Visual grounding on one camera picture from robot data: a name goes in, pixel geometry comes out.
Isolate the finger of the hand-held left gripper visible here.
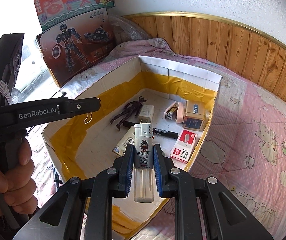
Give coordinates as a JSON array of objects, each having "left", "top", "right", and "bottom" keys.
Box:
[
  {"left": 57, "top": 97, "right": 101, "bottom": 118},
  {"left": 50, "top": 91, "right": 67, "bottom": 100}
]

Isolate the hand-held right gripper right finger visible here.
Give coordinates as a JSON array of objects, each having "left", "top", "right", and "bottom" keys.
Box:
[{"left": 153, "top": 144, "right": 275, "bottom": 240}]

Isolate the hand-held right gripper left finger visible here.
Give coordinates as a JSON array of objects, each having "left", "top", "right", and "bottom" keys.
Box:
[{"left": 13, "top": 144, "right": 136, "bottom": 240}]

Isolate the pink binder clip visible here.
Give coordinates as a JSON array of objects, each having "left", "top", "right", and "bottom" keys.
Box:
[{"left": 83, "top": 112, "right": 94, "bottom": 125}]

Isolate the white clear lighter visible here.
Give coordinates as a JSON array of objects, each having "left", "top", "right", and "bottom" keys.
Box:
[{"left": 132, "top": 122, "right": 156, "bottom": 203}]

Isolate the cream tissue packet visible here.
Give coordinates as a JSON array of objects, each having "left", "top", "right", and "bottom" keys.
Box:
[{"left": 112, "top": 126, "right": 136, "bottom": 157}]

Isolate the red staples box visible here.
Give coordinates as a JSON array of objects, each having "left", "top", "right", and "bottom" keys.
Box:
[{"left": 170, "top": 129, "right": 198, "bottom": 163}]

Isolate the black marker pen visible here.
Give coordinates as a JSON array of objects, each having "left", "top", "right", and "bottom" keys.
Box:
[{"left": 123, "top": 121, "right": 179, "bottom": 139}]

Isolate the purple toy figure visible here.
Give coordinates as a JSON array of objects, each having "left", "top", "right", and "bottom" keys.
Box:
[{"left": 110, "top": 95, "right": 146, "bottom": 131}]

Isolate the white charger plug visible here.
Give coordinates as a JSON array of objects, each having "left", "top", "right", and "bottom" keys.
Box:
[{"left": 138, "top": 104, "right": 156, "bottom": 124}]

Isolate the pink stapler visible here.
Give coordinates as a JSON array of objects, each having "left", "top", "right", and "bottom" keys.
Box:
[{"left": 163, "top": 101, "right": 187, "bottom": 124}]

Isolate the gold tin box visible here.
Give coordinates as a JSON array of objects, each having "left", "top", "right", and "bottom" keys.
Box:
[{"left": 182, "top": 100, "right": 207, "bottom": 131}]

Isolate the white cardboard box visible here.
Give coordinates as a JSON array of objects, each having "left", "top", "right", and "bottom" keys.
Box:
[{"left": 41, "top": 54, "right": 224, "bottom": 240}]

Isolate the person's left hand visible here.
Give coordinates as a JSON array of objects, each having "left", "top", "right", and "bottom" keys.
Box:
[{"left": 0, "top": 137, "right": 37, "bottom": 208}]

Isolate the robot toy box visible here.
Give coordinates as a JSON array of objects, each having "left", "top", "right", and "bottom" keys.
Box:
[{"left": 36, "top": 7, "right": 116, "bottom": 88}]

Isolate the bubble wrap sheet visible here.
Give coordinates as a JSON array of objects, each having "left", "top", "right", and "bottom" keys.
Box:
[{"left": 109, "top": 14, "right": 151, "bottom": 46}]

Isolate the washing machine toy box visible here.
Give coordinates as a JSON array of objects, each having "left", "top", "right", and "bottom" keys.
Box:
[{"left": 32, "top": 0, "right": 116, "bottom": 30}]

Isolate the pink printed blanket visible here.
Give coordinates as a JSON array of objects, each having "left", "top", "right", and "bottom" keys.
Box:
[{"left": 15, "top": 38, "right": 286, "bottom": 240}]

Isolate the wooden headboard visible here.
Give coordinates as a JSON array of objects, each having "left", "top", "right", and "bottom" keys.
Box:
[{"left": 123, "top": 11, "right": 286, "bottom": 110}]

